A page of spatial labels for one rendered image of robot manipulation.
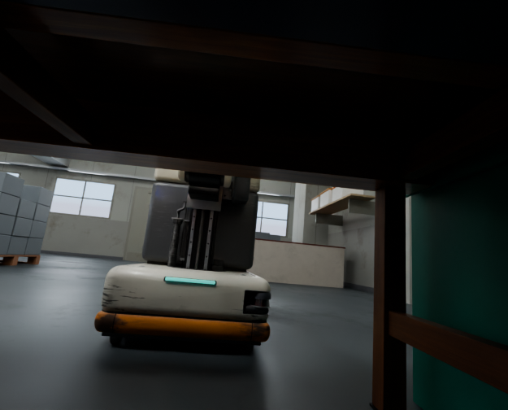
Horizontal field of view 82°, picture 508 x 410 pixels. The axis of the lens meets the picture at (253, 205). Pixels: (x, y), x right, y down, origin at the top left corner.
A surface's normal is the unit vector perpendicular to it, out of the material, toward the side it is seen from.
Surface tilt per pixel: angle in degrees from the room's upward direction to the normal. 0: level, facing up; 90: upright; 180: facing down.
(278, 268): 90
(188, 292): 90
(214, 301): 90
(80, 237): 90
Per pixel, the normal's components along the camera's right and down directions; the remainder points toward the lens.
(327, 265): 0.13, -0.17
